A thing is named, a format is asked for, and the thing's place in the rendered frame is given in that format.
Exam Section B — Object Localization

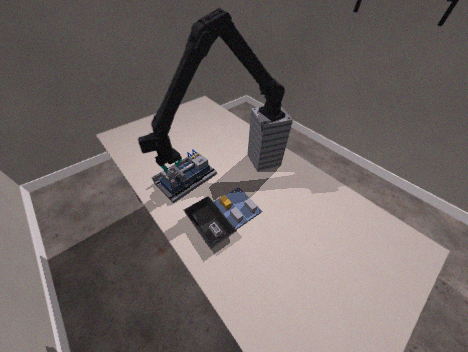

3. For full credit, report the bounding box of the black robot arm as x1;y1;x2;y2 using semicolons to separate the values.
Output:
138;8;286;158

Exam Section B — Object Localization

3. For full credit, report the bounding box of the yellow-orange block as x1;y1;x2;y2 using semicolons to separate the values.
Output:
219;195;232;210

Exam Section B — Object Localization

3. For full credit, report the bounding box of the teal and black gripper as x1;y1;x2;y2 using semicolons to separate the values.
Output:
155;146;182;174

